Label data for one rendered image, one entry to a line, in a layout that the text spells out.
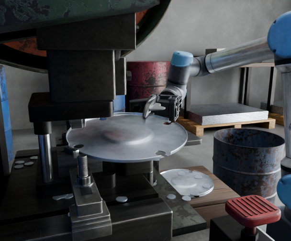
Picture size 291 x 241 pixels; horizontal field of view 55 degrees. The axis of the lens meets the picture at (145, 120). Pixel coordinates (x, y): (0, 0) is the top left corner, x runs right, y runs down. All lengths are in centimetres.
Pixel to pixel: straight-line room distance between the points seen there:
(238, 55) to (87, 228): 77
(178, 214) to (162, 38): 376
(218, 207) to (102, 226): 93
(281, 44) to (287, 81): 10
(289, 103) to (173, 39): 360
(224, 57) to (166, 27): 329
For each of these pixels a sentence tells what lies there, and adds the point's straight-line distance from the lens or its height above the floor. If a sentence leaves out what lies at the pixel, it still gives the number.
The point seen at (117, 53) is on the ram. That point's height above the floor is 98.
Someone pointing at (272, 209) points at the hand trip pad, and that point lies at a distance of 47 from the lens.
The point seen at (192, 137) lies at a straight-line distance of 70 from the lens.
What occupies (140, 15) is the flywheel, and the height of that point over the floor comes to 111.
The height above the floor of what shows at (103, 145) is 79.
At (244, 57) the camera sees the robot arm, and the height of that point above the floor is 97.
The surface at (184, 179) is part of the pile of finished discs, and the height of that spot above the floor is 37.
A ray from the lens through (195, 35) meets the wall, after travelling 451.
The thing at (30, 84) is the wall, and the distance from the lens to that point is 396.
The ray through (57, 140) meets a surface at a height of 78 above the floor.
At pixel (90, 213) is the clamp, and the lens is 47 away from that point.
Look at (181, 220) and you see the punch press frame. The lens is 62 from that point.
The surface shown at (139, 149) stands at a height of 78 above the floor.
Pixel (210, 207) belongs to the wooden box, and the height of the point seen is 32.
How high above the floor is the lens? 98
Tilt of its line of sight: 14 degrees down
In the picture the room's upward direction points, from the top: straight up
